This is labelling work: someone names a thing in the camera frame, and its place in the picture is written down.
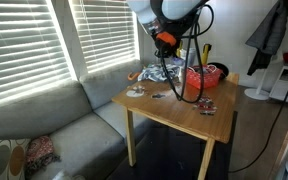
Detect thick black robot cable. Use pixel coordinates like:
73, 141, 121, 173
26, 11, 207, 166
159, 3, 216, 105

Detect wooden side table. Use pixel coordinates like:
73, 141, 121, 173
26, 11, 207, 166
111, 72, 241, 180

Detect white round disc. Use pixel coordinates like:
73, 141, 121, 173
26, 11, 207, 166
125, 89, 146, 99

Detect small dark wrapper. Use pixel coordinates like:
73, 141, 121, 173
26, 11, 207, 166
151, 93, 167, 100

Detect small silver wrapper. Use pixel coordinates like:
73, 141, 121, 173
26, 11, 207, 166
132, 85, 146, 94

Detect light wooden frame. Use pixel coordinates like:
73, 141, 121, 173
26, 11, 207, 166
269, 128, 288, 180

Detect slim yellow bottle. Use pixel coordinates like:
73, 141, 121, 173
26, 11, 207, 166
175, 39, 184, 58

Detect red plastic basket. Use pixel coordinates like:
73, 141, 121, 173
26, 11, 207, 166
185, 64, 224, 90

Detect red black snack packet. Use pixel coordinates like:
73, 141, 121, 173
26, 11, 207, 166
192, 94, 218, 117

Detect white plastic container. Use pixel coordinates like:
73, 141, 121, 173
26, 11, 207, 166
180, 47, 197, 68

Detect circle patterned cushion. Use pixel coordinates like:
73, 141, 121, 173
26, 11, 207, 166
0, 138, 32, 180

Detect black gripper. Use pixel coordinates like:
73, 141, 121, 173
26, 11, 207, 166
153, 35, 186, 66

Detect narrow white window blind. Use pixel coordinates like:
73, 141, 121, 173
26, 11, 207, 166
67, 0, 141, 74

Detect grey hanging jacket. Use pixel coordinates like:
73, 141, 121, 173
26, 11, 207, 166
245, 0, 288, 77

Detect red patterned throw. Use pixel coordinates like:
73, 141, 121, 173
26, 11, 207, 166
24, 134, 62, 178

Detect grey sofa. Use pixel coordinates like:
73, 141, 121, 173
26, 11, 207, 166
0, 59, 158, 180

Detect orange curved handle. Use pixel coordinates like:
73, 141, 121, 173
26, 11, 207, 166
127, 71, 142, 82

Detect thin black floor cable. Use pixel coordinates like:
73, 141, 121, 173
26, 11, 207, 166
228, 61, 288, 174

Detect wide white window blind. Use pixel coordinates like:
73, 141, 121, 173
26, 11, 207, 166
0, 0, 78, 111

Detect black round object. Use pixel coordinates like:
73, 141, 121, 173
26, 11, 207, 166
207, 61, 230, 81

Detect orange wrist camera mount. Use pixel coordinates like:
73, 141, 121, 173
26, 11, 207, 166
155, 31, 178, 48

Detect blue white patterned cloth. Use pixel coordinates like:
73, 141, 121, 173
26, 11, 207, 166
137, 63, 182, 83

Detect yellow black tool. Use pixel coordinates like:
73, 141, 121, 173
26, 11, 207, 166
201, 43, 213, 66

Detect white coat stand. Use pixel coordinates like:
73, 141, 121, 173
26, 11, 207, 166
243, 65, 274, 101

